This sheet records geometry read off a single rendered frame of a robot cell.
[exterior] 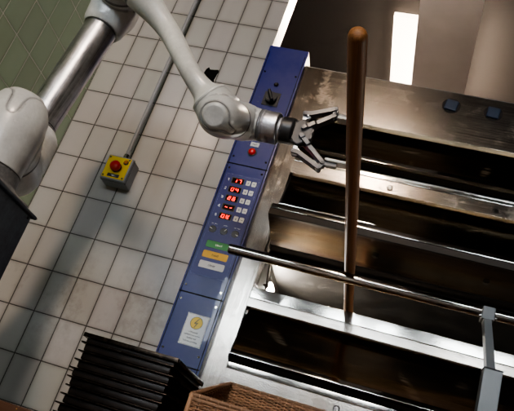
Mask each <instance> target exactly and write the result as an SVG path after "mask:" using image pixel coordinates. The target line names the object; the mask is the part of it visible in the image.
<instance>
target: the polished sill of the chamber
mask: <svg viewBox="0 0 514 411"><path fill-rule="evenodd" d="M250 298H254V299H258V300H260V301H264V302H267V303H272V304H276V305H279V306H283V307H288V308H291V309H295V310H298V311H301V312H307V313H310V314H313V315H316V316H322V317H325V318H328V319H331V320H336V321H340V322H343V323H347V324H350V325H355V326H359V327H362V328H365V329H371V330H374V331H377V332H380V333H384V334H389V335H392V336H396V337H399V338H404V339H408V340H411V341H414V342H417V343H423V344H426V345H429V346H433V347H438V348H441V349H445V350H448V351H453V352H457V353H460V354H464V355H466V356H472V357H476V358H478V359H482V360H483V347H481V346H477V345H474V344H471V343H468V342H462V341H459V340H456V339H452V338H447V337H443V336H440V335H437V334H431V333H428V332H424V331H422V330H418V329H412V328H409V327H405V326H403V325H397V324H393V323H390V322H387V321H384V320H378V319H375V318H371V317H368V316H363V315H359V314H356V313H352V312H347V311H344V310H340V309H337V308H334V307H328V306H325V305H321V304H318V303H313V302H309V301H306V300H302V299H300V298H294V297H291V296H287V295H284V294H279V293H275V292H272V291H268V290H265V289H260V288H256V287H252V290H251V292H250ZM494 358H495V363H497V364H501V365H506V366H509V367H513V368H514V355H512V354H509V353H506V352H502V351H496V350H494Z"/></svg>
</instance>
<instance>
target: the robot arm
mask: <svg viewBox="0 0 514 411"><path fill-rule="evenodd" d="M139 16H140V17H141V18H142V19H143V20H145V21H146V22H147V23H148V24H149V25H150V26H151V27H152V28H153V29H154V31H155V32H156V33H157V34H158V36H159V37H160V39H161V40H162V41H163V43H164V45H165V47H166V49H167V50H168V52H169V54H170V56H171V58H172V60H173V62H174V64H175V66H176V68H177V69H178V71H179V74H180V76H181V77H182V78H183V80H184V82H185V84H186V86H187V87H188V89H189V90H190V92H191V94H192V96H193V99H194V104H193V110H194V111H195V113H196V115H197V119H198V121H199V123H200V125H201V127H202V129H203V130H204V131H205V132H206V133H208V134H209V135H212V136H214V137H216V138H219V139H235V140H240V141H250V140H254V141H259V142H264V143H267V144H276V143H277V142H279V144H287V145H293V148H291V149H290V155H291V156H292V157H297V158H298V159H300V160H301V161H302V162H304V163H305V164H306V165H307V166H309V167H310V168H312V169H313V170H315V171H316V172H317V173H320V172H321V169H324V168H329V169H333V170H336V167H337V168H341V169H345V170H346V162H345V161H340V160H335V159H331V158H328V157H325V160H323V158H322V157H321V156H320V154H319V153H318V152H317V151H316V149H315V148H314V147H313V146H312V145H311V142H312V137H313V136H314V131H316V130H317V129H319V128H321V127H323V126H326V125H329V124H330V123H333V122H336V121H337V123H338V124H342V125H346V116H347V115H343V114H340V113H339V108H338V107H332V108H324V109H320V110H316V111H303V120H297V119H295V118H292V117H283V116H282V114H281V113H277V112H273V111H268V110H267V109H261V108H258V107H256V106H254V105H252V104H249V103H246V102H242V101H240V100H239V99H238V98H237V97H236V96H235V95H234V94H233V93H232V92H231V91H230V90H229V89H228V88H227V87H226V86H225V85H224V84H216V83H213V82H212V81H211V80H210V79H209V78H208V77H207V76H206V75H205V74H204V73H203V72H202V70H201V69H200V67H199V66H198V64H197V61H196V60H195V58H194V56H193V53H192V52H191V50H190V48H189V45H188V43H187V41H186V39H185V37H184V35H183V33H182V31H181V30H180V28H179V26H178V25H177V23H176V22H175V19H174V18H173V16H172V15H171V13H170V12H169V10H168V8H167V6H166V4H165V3H164V1H163V0H91V1H90V4H89V6H88V8H87V9H86V12H85V15H84V24H83V26H82V27H81V28H80V30H79V31H78V33H77V35H76V36H75V37H74V39H73V40H72V41H71V43H70V44H69V46H68V48H67V49H66V51H65V52H64V54H63V55H62V56H61V58H60V60H59V61H58V62H57V64H56V65H55V67H54V68H53V69H52V71H51V73H50V74H49V76H48V77H47V79H46V81H45V82H44V83H43V84H42V86H41V87H40V89H39V90H38V92H37V94H34V93H33V92H31V91H28V90H26V89H24V88H21V87H18V86H13V87H10V88H4V89H2V90H1V91H0V180H1V181H2V182H3V183H4V184H5V185H6V186H7V187H8V188H9V189H10V190H11V191H12V192H13V194H14V195H15V196H16V197H17V198H18V199H19V200H20V201H21V202H22V203H23V204H24V205H25V206H26V207H27V208H28V205H27V204H26V203H25V202H23V201H22V200H21V199H20V198H19V197H22V196H25V195H28V194H29V193H31V192H32V191H34V190H35V189H36V188H37V187H38V185H39V184H40V183H41V181H42V176H43V175H44V173H45V171H46V169H47V167H48V165H49V163H50V161H51V159H52V157H53V155H54V153H55V151H56V149H57V147H58V144H57V138H56V135H55V132H56V131H57V129H58V128H59V126H60V124H61V122H62V121H63V120H64V118H65V117H66V115H67V113H68V112H69V110H70V109H71V108H72V106H73V104H74V102H75V101H76V99H77V98H78V96H79V95H80V94H81V92H82V90H83V88H84V87H85V85H86V84H87V83H88V81H89V79H90V78H91V76H92V74H93V73H94V71H95V70H96V68H97V67H98V65H99V64H100V62H101V60H102V59H103V58H104V56H105V54H106V53H107V51H108V50H109V48H110V47H111V45H112V44H113V43H115V42H118V41H120V40H121V39H122V38H123V37H124V36H125V35H127V34H128V33H129V32H130V31H131V30H132V29H133V28H134V27H135V24H136V22H137V20H138V18H139ZM318 118H320V119H319V120H317V121H312V122H307V121H309V120H313V119H318ZM303 146H304V148H305V149H306V150H307V151H308V152H309V153H310V154H311V156H312V157H313V158H314V160H315V161H314V160H313V159H311V158H310V157H308V156H307V155H306V154H304V153H303V152H301V151H300V150H299V149H298V148H300V147H303Z"/></svg>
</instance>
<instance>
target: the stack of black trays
mask: <svg viewBox="0 0 514 411"><path fill-rule="evenodd" d="M83 336H84V337H86V338H87V341H82V342H83V343H84V344H86V345H85V347H84V351H83V350H81V349H78V350H79V351H80V352H81V353H82V356H81V359H78V358H76V357H74V359H75V360H78V365H77V367H73V366H71V365H70V366H69V367H70V368H72V369H73V372H72V375H69V374H67V376H69V377H71V380H70V382H69V384H68V383H65V385H67V386H69V387H70V388H69V391H68V393H65V392H62V391H61V392H60V393H61V394H63V395H64V398H63V402H64V403H62V402H59V401H57V400H55V402H56V403H58V404H60V405H59V407H58V409H57V410H58V411H184V408H185V405H186V403H187V400H188V396H189V393H190V391H195V390H198V389H199V388H198V386H201V387H203V384H204V382H203V381H202V380H201V379H200V378H199V377H198V376H197V375H196V374H195V373H194V372H193V371H191V370H190V369H189V368H188V367H187V366H186V365H185V364H184V363H183V362H182V361H181V360H180V359H179V358H176V357H173V356H168V355H165V354H162V353H159V352H155V351H150V350H148V349H144V348H142V347H137V346H133V345H130V344H127V343H124V342H119V341H116V340H113V339H110V338H105V337H102V336H99V335H96V334H91V333H87V332H85V333H84V334H83ZM199 390H201V389H199ZM57 410H54V409H53V411H57Z"/></svg>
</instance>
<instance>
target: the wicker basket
mask: <svg viewBox="0 0 514 411"><path fill-rule="evenodd" d="M233 390H234V391H233ZM231 392H232V393H231ZM235 393H236V394H237V395H235ZM234 396H235V397H234ZM238 396H240V397H238ZM242 397H243V398H242ZM230 398H232V399H230ZM249 398H250V399H249ZM254 398H255V399H254ZM261 399H262V400H261ZM229 401H231V402H229ZM235 401H236V402H235ZM260 401H261V402H260ZM267 402H268V403H267ZM240 403H241V404H240ZM264 403H265V404H264ZM275 403H276V404H275ZM235 404H237V405H235ZM255 404H257V405H255ZM239 405H240V406H239ZM243 405H245V406H243ZM262 405H264V406H262ZM274 405H275V406H276V407H275V406H274ZM251 406H252V407H251ZM270 406H272V407H270ZM277 406H278V407H280V408H278V407H277ZM258 407H259V408H258ZM285 407H286V408H287V409H286V408H285ZM266 408H267V409H266ZM281 409H282V410H281ZM264 410H265V411H278V410H279V411H284V410H285V411H289V410H290V411H325V410H323V409H318V408H316V407H312V406H310V405H306V404H302V403H300V402H297V401H293V400H288V399H286V398H283V397H282V396H281V397H280V396H275V395H274V394H269V393H267V392H264V391H259V390H256V389H255V388H254V389H253V388H250V387H247V386H243V385H240V384H237V383H234V382H226V383H223V384H222V383H221V384H218V385H214V386H212V387H211V386H210V387H208V388H206V387H205V388H203V389H201V390H199V389H198V390H195V391H190V393H189V396H188V400H187V403H186V405H185V408H184V411H264Z"/></svg>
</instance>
